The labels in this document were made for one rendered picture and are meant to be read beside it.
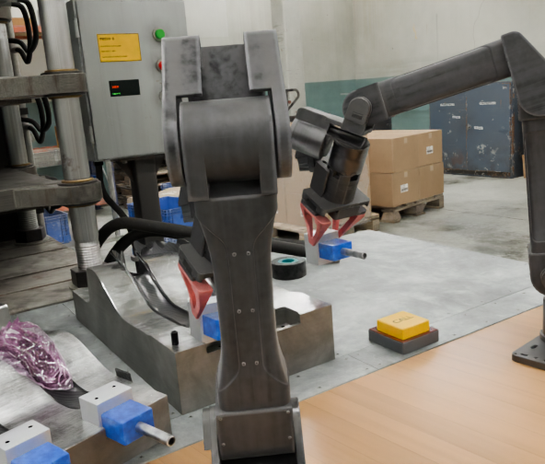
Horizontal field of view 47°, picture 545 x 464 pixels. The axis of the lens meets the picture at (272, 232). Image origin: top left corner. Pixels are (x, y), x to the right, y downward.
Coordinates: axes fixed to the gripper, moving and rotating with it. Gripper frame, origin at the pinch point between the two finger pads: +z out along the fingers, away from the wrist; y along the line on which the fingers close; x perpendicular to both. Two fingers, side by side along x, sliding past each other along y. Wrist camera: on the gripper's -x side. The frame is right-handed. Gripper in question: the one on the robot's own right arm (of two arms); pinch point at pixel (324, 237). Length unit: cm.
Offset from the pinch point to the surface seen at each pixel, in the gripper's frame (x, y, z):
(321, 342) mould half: 18.1, 12.6, 3.7
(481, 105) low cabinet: -356, -557, 204
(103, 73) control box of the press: -80, 11, 4
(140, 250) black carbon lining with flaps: -17.5, 26.7, 9.4
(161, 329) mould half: 6.5, 33.7, 3.7
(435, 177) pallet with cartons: -251, -377, 209
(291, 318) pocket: 13.6, 15.8, 1.5
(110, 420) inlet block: 23, 48, -3
